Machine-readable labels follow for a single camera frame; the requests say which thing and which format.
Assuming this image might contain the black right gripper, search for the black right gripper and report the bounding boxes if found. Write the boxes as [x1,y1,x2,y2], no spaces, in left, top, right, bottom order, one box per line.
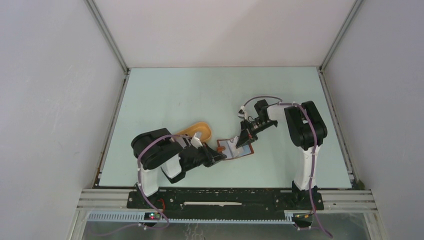
[236,118,276,149]

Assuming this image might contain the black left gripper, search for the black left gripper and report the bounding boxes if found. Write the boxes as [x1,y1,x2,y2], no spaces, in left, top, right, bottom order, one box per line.
[184,141,227,172]

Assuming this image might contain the white striped credit cards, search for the white striped credit cards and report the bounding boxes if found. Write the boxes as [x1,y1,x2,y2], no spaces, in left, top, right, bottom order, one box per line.
[226,136,244,158]

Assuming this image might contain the brown leather card holder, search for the brown leather card holder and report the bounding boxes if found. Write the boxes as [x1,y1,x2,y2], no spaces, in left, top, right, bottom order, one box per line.
[216,136,254,161]

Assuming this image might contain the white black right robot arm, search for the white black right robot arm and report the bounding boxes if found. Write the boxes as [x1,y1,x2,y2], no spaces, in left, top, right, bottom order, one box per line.
[235,96,328,209]

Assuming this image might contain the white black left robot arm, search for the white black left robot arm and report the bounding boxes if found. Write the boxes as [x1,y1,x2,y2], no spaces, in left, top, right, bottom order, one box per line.
[131,128,227,208]

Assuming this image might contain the orange plastic tray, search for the orange plastic tray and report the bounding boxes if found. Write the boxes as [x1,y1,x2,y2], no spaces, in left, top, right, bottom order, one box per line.
[176,121,212,143]

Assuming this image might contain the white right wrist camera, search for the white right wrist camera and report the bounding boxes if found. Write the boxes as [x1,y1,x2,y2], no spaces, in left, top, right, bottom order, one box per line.
[237,105,251,121]

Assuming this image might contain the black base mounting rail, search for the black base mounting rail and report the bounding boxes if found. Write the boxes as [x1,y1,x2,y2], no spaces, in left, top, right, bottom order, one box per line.
[126,187,324,221]

